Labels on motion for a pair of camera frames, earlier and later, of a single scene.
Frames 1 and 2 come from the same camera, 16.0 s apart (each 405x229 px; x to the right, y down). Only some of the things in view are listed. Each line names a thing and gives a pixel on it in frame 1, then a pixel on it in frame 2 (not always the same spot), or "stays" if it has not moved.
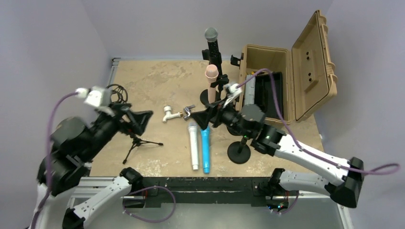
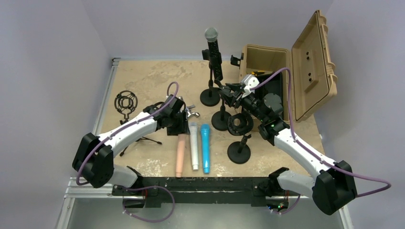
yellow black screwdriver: [258, 73] stays
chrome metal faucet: [187, 109] stays
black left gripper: [137, 120] to [182, 128]
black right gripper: [203, 118] to [237, 95]
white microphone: [193, 127] stays
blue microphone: [205, 135] stays
